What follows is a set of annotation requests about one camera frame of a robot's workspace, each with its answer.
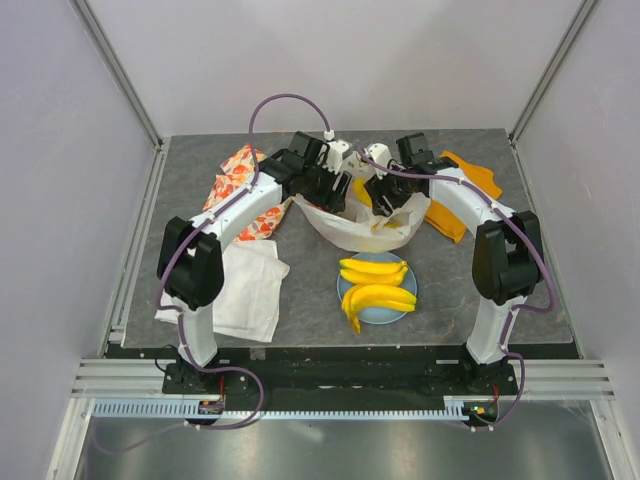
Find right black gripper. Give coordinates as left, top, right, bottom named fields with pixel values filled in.
left=363, top=158, right=418, bottom=218

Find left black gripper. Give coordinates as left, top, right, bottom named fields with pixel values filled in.
left=301, top=158, right=351, bottom=215

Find white plastic bag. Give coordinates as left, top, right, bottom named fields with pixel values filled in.
left=293, top=183, right=431, bottom=253

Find small yellow banana bunch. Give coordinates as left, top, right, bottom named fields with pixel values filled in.
left=339, top=258, right=409, bottom=286

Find large yellow banana bunch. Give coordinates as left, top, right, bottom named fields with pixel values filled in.
left=341, top=284, right=417, bottom=334

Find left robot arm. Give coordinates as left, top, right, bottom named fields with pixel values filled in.
left=156, top=132, right=354, bottom=393

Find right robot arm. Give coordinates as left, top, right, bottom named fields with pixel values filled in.
left=360, top=133, right=549, bottom=394

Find orange cloth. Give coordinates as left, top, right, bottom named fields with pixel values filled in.
left=425, top=151, right=513, bottom=243

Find floral patterned cloth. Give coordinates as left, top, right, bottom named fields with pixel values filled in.
left=202, top=143, right=296, bottom=244

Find blue plate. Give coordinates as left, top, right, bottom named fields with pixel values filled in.
left=337, top=252, right=417, bottom=333

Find white cloth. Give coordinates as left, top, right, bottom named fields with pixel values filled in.
left=153, top=238, right=291, bottom=344

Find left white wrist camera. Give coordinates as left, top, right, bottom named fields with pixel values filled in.
left=323, top=130, right=356, bottom=173

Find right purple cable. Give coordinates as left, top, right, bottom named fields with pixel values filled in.
left=357, top=149, right=559, bottom=431

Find purple cable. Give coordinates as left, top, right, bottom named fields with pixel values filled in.
left=357, top=149, right=559, bottom=431
left=152, top=92, right=335, bottom=376

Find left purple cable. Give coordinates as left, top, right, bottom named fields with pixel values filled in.
left=152, top=92, right=335, bottom=376

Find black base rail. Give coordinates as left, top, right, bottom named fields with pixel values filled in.
left=162, top=346, right=518, bottom=410

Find right aluminium frame post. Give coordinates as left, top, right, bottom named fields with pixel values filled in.
left=508, top=0, right=601, bottom=146

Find aluminium frame post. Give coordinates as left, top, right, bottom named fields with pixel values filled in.
left=70, top=0, right=163, bottom=150
left=508, top=0, right=601, bottom=146

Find left aluminium frame post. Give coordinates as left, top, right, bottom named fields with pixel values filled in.
left=70, top=0, right=163, bottom=150

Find light blue cable duct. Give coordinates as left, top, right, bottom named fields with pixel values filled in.
left=92, top=398, right=469, bottom=421

